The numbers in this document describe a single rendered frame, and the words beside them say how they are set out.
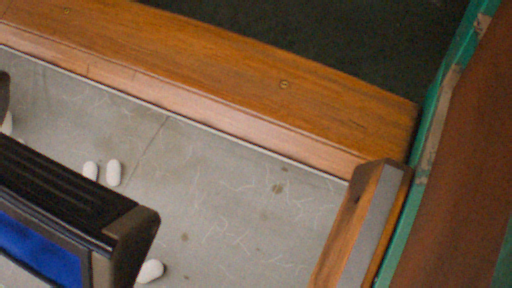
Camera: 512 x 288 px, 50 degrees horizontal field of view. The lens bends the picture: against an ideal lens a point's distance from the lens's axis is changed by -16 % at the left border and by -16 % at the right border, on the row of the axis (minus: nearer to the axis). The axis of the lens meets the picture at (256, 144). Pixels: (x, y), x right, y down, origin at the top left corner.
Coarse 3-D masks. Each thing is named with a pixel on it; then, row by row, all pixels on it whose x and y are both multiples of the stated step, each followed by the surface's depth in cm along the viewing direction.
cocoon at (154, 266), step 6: (144, 264) 66; (150, 264) 66; (156, 264) 66; (144, 270) 65; (150, 270) 65; (156, 270) 66; (162, 270) 66; (138, 276) 65; (144, 276) 65; (150, 276) 65; (156, 276) 66; (144, 282) 66
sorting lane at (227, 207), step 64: (0, 64) 77; (64, 128) 74; (128, 128) 74; (192, 128) 74; (128, 192) 71; (192, 192) 71; (256, 192) 71; (320, 192) 71; (0, 256) 67; (192, 256) 68; (256, 256) 68
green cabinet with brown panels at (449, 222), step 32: (480, 0) 48; (480, 32) 49; (448, 64) 61; (480, 64) 47; (448, 96) 60; (480, 96) 43; (448, 128) 55; (480, 128) 39; (448, 160) 49; (480, 160) 36; (416, 192) 57; (448, 192) 44; (480, 192) 33; (416, 224) 53; (448, 224) 39; (480, 224) 30; (384, 256) 57; (416, 256) 46; (448, 256) 35; (480, 256) 27
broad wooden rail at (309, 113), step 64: (0, 0) 78; (64, 0) 78; (128, 0) 78; (64, 64) 76; (128, 64) 74; (192, 64) 74; (256, 64) 74; (320, 64) 74; (256, 128) 72; (320, 128) 71; (384, 128) 71
